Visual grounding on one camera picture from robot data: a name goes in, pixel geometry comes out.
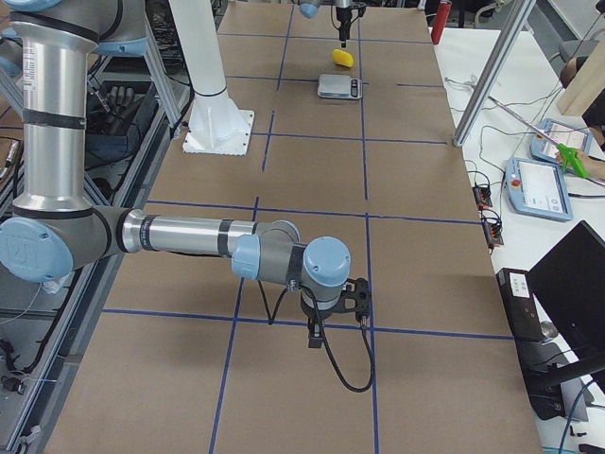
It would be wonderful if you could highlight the silver digital kitchen scale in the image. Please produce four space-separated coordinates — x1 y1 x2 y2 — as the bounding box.
318 74 363 100

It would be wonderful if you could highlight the black electronics box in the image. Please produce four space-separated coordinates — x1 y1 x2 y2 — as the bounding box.
496 268 544 342

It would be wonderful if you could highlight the green handled reacher tool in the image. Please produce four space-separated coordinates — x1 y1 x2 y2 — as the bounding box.
488 95 590 179

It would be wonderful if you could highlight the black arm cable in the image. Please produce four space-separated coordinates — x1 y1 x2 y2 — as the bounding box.
257 278 374 393

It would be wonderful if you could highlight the black computer monitor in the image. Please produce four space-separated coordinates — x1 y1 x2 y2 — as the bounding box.
525 220 604 420

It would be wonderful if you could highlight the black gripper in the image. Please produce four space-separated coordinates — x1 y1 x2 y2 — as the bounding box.
334 0 365 47
301 288 353 349

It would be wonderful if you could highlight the far orange black connector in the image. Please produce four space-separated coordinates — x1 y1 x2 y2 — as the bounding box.
468 170 493 209

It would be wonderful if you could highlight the yellow mango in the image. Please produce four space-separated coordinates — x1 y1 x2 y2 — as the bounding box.
331 48 355 69

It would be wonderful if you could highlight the blue teach pendant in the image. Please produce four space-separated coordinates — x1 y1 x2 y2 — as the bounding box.
529 118 604 163
505 157 574 222

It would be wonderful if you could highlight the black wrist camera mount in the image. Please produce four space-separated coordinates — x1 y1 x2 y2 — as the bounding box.
341 278 372 327

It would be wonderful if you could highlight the red fire extinguisher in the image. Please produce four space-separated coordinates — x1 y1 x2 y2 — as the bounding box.
431 0 452 45

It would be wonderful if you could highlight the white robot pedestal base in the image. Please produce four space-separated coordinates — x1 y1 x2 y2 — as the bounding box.
169 0 254 156

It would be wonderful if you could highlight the wooden board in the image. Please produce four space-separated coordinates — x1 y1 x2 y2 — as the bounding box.
557 39 605 116

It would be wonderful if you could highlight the aluminium frame post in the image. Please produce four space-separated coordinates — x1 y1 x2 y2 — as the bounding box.
453 0 536 148

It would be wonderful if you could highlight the near blue teach pendant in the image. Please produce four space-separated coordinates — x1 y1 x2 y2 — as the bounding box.
505 157 574 222

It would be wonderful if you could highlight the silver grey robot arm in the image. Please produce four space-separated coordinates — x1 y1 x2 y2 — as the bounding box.
1 1 351 348
295 0 367 48

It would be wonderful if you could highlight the far blue teach pendant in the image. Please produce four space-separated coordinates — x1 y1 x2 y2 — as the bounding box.
529 118 604 163

